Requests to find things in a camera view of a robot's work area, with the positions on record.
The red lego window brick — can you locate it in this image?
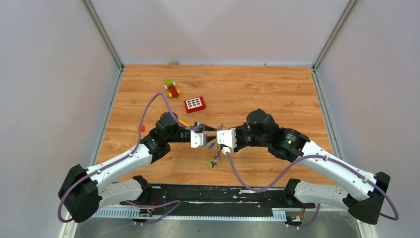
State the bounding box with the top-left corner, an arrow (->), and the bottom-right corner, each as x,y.
184,96 -> 207,114

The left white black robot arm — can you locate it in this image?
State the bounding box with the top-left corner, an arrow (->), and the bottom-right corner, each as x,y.
58,112 -> 217,223

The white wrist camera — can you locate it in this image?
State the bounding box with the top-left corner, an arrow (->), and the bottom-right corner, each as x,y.
216,128 -> 237,155
190,131 -> 208,148

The lego car toy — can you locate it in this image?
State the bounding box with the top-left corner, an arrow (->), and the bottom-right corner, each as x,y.
164,79 -> 181,98

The purple cable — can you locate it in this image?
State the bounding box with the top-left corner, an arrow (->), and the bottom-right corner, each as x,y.
57,92 -> 198,224
225,151 -> 400,221

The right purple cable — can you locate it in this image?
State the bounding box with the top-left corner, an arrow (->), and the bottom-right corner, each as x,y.
225,151 -> 400,221

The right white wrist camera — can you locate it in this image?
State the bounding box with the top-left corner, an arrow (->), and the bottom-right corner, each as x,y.
216,128 -> 237,155

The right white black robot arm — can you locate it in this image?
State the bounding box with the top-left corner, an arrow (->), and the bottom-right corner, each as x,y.
230,109 -> 392,225

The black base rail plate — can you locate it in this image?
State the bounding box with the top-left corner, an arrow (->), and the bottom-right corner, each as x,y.
133,183 -> 316,217

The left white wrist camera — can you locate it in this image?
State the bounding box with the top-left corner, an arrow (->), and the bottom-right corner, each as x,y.
190,131 -> 208,148

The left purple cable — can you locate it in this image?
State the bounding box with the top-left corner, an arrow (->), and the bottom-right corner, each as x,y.
57,92 -> 198,224

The yellow triangular toy piece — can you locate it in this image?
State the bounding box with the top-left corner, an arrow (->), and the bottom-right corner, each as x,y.
179,119 -> 190,126

